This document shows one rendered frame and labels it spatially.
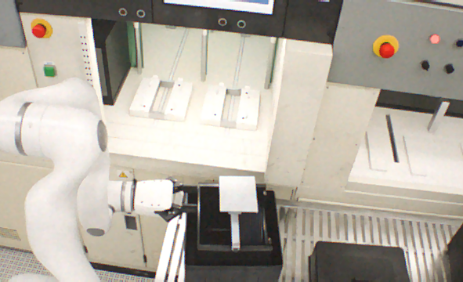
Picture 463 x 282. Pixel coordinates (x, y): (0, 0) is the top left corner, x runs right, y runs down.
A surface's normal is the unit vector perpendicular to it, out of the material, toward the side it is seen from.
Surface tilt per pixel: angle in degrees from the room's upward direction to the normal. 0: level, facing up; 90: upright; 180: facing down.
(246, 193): 0
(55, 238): 67
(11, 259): 0
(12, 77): 90
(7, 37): 90
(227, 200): 0
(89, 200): 57
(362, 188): 90
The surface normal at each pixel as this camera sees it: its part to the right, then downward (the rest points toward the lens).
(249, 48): 0.07, -0.71
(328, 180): -0.11, 0.69
